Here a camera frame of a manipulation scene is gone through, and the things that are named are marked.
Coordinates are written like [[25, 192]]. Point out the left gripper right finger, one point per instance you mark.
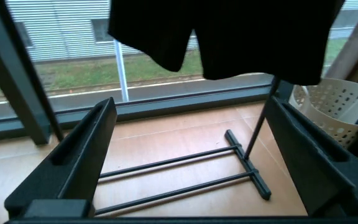
[[322, 180]]

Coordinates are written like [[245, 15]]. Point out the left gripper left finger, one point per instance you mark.
[[73, 174]]

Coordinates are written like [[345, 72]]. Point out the black shorts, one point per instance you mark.
[[244, 37]]

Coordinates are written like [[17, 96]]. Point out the black clothes rack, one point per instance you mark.
[[247, 165]]

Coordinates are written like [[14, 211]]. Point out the white laundry basket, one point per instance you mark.
[[331, 102]]

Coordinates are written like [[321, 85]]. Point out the beige curtain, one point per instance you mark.
[[353, 53]]

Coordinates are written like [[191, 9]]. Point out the window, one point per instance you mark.
[[73, 40]]

